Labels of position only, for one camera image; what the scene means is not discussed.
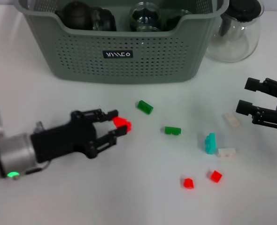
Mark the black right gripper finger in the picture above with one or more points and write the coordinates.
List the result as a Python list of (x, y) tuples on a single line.
[(263, 116), (267, 85)]

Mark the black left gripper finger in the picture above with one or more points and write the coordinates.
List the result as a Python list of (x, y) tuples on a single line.
[(101, 116), (110, 140)]

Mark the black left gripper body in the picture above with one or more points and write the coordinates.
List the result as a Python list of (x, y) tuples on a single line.
[(65, 138)]

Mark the orange-red wedge brick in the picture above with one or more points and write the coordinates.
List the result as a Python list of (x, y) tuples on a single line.
[(122, 122)]

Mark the white two-stud brick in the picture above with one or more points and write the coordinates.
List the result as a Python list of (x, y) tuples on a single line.
[(232, 120)]

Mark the teal brick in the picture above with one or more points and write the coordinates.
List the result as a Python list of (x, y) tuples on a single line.
[(210, 144)]

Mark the small red square brick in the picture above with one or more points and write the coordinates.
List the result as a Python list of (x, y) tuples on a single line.
[(215, 176)]

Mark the small red rounded brick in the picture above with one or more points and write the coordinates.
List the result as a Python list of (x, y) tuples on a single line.
[(188, 183)]

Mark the grey perforated storage bin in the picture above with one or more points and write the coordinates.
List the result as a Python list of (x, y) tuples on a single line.
[(129, 70)]

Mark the small silver wrist plug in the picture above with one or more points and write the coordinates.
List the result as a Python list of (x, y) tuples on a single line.
[(39, 126)]

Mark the green sloped brick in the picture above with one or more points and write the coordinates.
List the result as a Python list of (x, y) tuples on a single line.
[(144, 107)]

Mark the glass teapot black lid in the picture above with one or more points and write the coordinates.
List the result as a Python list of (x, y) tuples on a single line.
[(232, 47)]

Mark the green notched brick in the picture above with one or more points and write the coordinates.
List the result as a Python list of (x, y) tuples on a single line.
[(172, 130)]

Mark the dark clay teapot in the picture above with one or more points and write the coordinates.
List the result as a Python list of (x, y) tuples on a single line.
[(76, 15)]

